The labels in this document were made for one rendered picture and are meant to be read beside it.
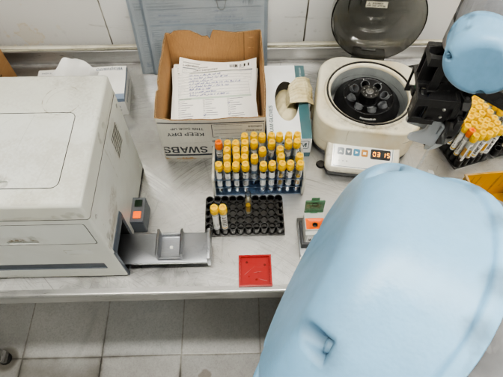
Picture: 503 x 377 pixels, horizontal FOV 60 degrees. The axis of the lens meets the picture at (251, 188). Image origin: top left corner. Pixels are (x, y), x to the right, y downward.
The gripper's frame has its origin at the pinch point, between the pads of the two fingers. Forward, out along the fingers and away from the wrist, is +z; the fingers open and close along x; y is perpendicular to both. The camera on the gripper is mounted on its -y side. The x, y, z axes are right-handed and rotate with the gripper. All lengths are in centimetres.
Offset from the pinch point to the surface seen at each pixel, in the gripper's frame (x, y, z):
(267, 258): 14.6, 26.7, 25.1
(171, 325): 11, 62, 113
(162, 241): 15, 48, 21
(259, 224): 7.9, 29.2, 22.8
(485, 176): -5.5, -17.3, 16.2
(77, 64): -26, 78, 14
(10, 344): 25, 122, 113
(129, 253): 18, 55, 21
